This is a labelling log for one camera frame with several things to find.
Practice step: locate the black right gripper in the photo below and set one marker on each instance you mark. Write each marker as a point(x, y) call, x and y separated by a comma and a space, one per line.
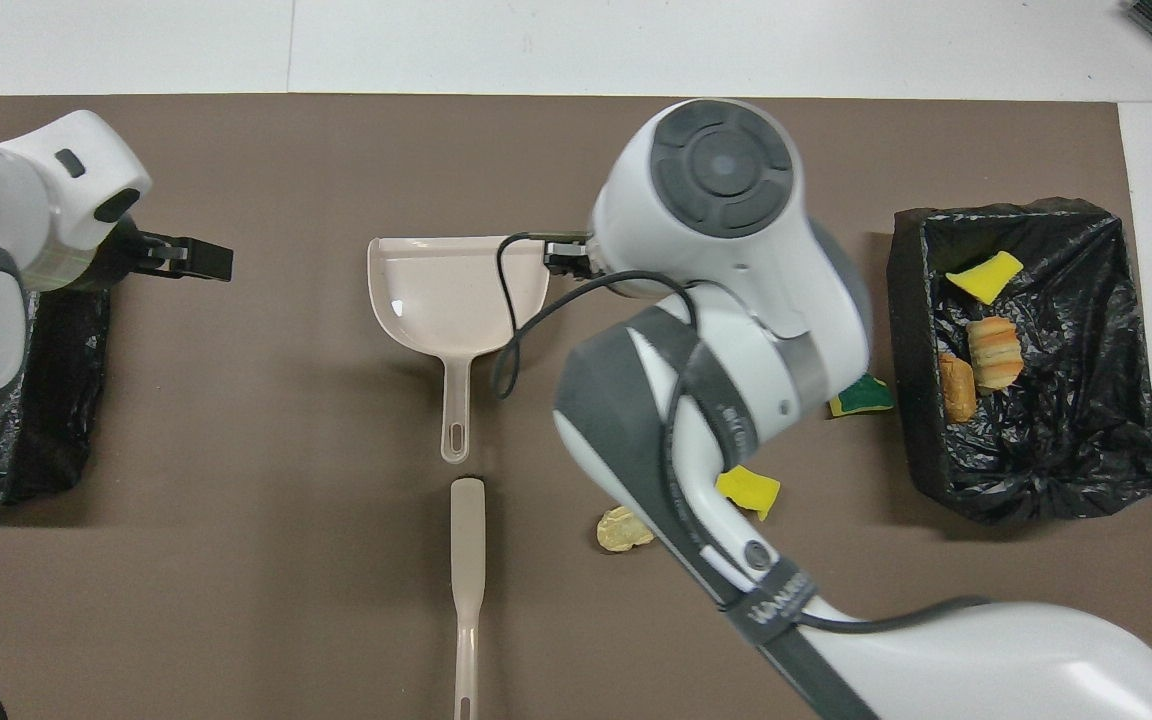
point(568, 260)

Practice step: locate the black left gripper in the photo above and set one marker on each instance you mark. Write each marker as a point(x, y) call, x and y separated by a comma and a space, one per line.
point(151, 258)

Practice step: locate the beige plastic dustpan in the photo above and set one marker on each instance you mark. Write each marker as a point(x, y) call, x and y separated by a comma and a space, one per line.
point(436, 300)

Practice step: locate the pale crumbly bread piece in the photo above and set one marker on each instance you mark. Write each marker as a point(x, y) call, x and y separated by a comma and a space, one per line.
point(621, 532)

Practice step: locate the yellow sponge piece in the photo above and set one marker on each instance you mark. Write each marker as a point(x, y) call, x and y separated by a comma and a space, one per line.
point(748, 490)
point(984, 280)

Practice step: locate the beige hand brush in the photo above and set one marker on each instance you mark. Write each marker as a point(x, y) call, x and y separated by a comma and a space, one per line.
point(467, 560)

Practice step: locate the green and yellow sponge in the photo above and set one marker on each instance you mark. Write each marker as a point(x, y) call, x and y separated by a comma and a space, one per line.
point(868, 395)

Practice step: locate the brown bread roll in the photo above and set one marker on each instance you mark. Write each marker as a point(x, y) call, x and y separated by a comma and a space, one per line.
point(957, 390)

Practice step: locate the striped croissant piece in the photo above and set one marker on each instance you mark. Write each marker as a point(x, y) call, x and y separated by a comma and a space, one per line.
point(994, 352)

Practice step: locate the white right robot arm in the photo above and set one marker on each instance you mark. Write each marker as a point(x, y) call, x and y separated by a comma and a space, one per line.
point(736, 260)

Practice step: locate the black bag lined bin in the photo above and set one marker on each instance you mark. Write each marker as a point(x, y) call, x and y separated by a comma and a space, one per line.
point(1066, 440)
point(46, 420)

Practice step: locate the brown table mat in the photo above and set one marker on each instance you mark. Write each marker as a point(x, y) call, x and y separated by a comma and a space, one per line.
point(286, 150)

